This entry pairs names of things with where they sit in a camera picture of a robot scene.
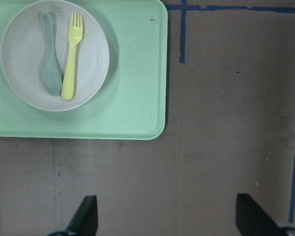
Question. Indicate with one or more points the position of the white round plate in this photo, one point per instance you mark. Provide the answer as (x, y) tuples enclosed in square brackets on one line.
[(24, 48)]

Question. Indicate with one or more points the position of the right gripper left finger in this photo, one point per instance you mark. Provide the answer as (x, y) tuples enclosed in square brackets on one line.
[(85, 219)]

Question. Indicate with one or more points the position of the teal plastic spoon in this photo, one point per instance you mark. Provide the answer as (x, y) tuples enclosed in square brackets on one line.
[(51, 74)]

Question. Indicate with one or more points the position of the light green tray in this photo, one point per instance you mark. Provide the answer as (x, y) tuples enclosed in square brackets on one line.
[(132, 101)]

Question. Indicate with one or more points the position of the yellow plastic fork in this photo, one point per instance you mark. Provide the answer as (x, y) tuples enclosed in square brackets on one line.
[(75, 36)]

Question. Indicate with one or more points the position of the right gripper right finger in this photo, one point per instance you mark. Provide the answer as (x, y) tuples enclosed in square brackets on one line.
[(252, 220)]

